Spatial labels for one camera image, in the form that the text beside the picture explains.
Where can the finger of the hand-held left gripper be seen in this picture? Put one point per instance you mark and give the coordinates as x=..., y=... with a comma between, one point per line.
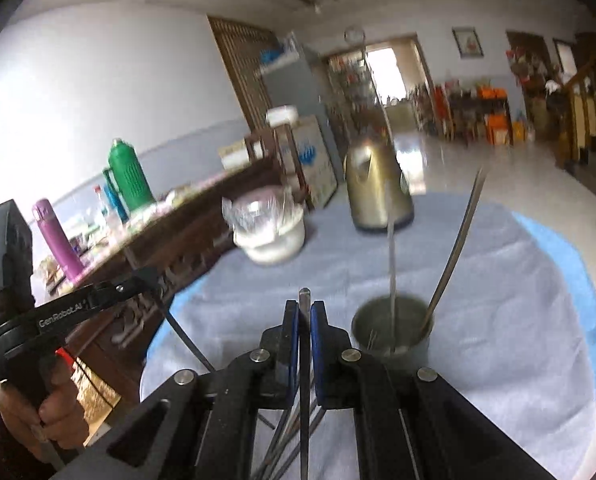
x=128, y=285

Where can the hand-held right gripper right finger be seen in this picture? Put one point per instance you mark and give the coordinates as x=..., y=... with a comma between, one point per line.
x=319, y=355

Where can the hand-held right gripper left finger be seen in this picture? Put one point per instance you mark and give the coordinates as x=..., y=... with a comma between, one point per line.
x=292, y=360

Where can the metal chopstick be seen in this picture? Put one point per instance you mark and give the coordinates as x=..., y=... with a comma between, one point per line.
x=183, y=332
x=289, y=447
x=267, y=420
x=392, y=285
x=305, y=360
x=273, y=445
x=312, y=432

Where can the dark metal cup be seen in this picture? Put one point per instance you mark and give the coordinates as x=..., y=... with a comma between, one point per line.
x=412, y=352

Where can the person's left hand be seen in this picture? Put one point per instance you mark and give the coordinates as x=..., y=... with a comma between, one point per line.
x=53, y=410

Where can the dark carved wooden table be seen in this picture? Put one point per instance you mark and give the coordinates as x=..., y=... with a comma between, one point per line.
x=143, y=240

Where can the purple water bottle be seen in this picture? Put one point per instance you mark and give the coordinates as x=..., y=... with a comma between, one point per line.
x=58, y=240

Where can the blue bottle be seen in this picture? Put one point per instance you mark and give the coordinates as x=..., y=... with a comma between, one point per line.
x=115, y=205

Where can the clear bottle with red cap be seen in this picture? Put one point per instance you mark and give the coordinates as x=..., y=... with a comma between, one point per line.
x=100, y=205

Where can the green thermos flask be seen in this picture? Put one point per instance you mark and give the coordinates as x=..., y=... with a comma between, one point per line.
x=130, y=175

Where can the white bowl with plastic wrap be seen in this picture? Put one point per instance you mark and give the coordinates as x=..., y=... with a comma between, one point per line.
x=270, y=240

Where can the grey table cloth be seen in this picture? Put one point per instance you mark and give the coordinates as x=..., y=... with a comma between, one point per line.
x=477, y=285

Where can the metal spoon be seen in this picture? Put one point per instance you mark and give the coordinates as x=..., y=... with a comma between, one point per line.
x=457, y=250

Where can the gold electric kettle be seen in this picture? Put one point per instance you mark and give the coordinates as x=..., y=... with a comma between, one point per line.
x=377, y=190

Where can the wooden chair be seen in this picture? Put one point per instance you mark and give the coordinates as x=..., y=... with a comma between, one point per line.
x=273, y=150

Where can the white lidded container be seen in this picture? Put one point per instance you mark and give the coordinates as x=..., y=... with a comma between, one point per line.
x=282, y=116

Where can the grey refrigerator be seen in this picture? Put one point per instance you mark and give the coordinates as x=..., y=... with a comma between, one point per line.
x=298, y=85

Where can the glass display shelf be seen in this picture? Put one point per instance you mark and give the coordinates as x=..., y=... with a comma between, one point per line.
x=350, y=90

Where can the blue table cloth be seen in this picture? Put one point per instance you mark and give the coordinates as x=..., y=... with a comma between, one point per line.
x=577, y=270

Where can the dark side table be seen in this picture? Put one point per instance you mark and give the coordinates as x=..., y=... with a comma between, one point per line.
x=477, y=115

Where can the orange crate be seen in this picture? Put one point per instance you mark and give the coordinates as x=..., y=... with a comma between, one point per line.
x=492, y=93

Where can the framed wall picture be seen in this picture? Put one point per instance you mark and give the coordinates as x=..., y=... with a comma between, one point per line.
x=467, y=42

